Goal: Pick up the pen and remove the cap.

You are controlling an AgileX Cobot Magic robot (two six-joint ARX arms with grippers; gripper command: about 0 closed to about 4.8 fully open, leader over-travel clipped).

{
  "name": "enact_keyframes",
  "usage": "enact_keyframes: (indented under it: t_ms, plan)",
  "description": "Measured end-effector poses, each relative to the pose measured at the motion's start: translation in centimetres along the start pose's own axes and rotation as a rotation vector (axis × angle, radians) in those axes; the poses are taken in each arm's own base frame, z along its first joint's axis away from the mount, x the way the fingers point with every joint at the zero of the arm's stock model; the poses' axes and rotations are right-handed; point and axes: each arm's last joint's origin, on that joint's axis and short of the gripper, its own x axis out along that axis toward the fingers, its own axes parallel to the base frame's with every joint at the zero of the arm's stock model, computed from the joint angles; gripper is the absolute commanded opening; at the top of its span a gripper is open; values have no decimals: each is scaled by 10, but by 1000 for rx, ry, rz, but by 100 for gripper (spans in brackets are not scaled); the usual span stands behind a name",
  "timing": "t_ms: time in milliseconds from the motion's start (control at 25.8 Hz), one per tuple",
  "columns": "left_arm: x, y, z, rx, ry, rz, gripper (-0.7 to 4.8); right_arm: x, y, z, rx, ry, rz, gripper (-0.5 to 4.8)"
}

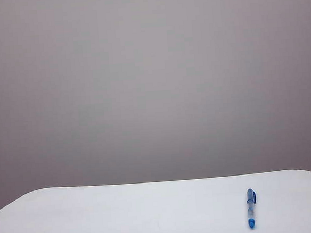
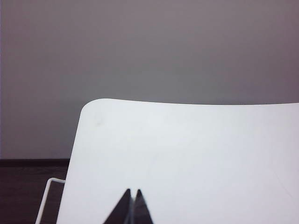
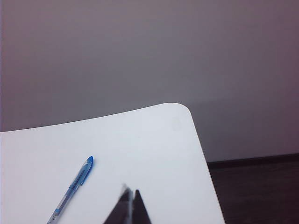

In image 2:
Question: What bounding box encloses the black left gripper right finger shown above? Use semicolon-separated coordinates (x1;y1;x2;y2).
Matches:
130;188;155;224

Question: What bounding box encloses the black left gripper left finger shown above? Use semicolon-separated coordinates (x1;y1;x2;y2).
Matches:
102;188;132;224

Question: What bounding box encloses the dark wall baseboard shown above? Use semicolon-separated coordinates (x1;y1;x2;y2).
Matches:
0;158;71;168

